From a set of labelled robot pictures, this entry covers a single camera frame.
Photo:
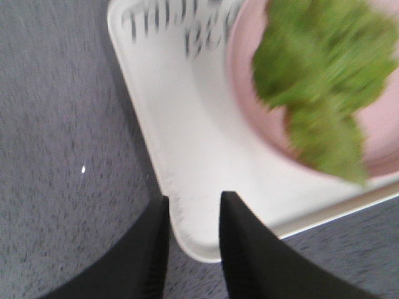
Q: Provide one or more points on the cream bear serving tray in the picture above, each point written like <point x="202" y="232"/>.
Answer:
<point x="173" y="58"/>

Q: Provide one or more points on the pink round plate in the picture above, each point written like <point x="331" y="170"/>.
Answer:
<point x="379" y="120"/>

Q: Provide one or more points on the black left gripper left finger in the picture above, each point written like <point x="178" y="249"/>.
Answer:
<point x="135" y="267"/>

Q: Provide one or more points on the green lettuce leaf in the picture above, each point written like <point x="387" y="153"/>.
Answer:
<point x="322" y="61"/>

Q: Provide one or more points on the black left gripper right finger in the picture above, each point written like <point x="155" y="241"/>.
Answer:
<point x="256" y="264"/>

